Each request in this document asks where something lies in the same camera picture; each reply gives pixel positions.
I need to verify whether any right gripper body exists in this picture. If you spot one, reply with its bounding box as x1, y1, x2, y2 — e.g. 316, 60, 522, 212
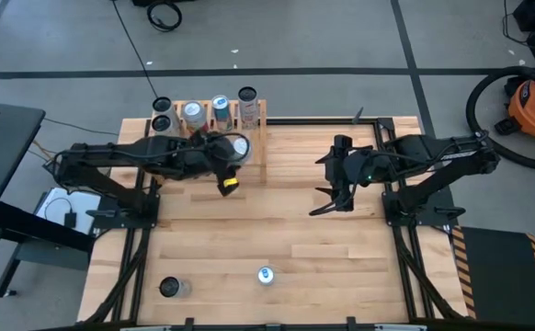
334, 134, 395, 213

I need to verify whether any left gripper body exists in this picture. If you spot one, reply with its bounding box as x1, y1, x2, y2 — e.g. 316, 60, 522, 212
187, 131, 244, 198

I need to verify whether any blue silver Red Bull can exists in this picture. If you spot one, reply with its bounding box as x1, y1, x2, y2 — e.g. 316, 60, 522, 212
256, 266, 277, 287
211, 94, 234, 133

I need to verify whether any black-lidded white yellow can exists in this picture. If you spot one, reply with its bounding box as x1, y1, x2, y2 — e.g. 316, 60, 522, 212
151, 114, 182, 138

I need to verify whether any Celsius tropical vibe can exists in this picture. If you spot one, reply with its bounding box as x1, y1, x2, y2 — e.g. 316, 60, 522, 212
152, 96, 179, 121

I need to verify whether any wooden slatted shelf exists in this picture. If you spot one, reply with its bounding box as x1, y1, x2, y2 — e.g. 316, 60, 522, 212
149, 99, 269, 186

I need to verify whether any black hazard-striped mat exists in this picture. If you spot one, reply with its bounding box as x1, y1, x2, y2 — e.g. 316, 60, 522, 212
450, 224, 535, 331

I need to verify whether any dark grey desk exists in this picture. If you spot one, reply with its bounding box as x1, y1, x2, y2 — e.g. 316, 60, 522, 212
0, 94, 97, 298

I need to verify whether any thin black floor cable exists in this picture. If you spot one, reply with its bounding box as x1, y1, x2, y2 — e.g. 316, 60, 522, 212
41, 117, 121, 138

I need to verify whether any long black floor cable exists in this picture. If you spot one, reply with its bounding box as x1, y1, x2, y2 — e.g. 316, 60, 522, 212
110, 0, 161, 100

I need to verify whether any black coiled floor cable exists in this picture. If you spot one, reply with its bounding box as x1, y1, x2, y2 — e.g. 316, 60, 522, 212
146, 0, 184, 33

